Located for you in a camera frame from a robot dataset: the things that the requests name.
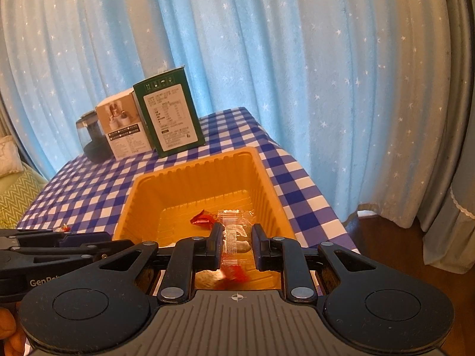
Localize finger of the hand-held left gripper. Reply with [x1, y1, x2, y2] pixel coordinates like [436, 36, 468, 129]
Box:
[33, 240, 136, 268]
[0, 229, 113, 249]

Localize dark glass jar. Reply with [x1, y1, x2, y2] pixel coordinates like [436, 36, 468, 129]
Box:
[76, 112, 112, 164]

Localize blue star curtain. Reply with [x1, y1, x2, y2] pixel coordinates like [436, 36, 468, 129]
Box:
[0, 0, 453, 227]

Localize clear snack packet red ends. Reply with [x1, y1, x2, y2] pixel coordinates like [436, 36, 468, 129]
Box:
[217, 209, 257, 290]

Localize orange plastic tray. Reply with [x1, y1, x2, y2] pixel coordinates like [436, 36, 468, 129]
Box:
[111, 146, 297, 292]

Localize white carton box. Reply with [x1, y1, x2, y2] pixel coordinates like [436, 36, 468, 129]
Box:
[96, 88, 153, 161]

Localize green carton box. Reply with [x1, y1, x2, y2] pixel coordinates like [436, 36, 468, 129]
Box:
[133, 66, 206, 158]

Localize white cushion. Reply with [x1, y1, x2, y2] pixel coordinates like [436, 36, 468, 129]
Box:
[0, 135, 23, 177]

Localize green zigzag cushion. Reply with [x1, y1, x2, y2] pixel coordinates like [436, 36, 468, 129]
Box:
[0, 161, 49, 231]

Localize grey curtain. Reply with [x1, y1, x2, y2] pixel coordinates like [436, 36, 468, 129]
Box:
[416, 0, 475, 271]

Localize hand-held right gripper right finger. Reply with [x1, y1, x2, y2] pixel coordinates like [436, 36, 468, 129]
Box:
[251, 223, 375, 303]

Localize person's left hand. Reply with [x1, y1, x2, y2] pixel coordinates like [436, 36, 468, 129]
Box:
[0, 306, 27, 356]

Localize blue white checkered tablecloth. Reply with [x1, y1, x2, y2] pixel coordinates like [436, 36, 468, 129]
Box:
[15, 107, 362, 293]

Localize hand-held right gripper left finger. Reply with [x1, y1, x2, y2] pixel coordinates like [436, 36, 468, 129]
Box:
[97, 224, 225, 305]

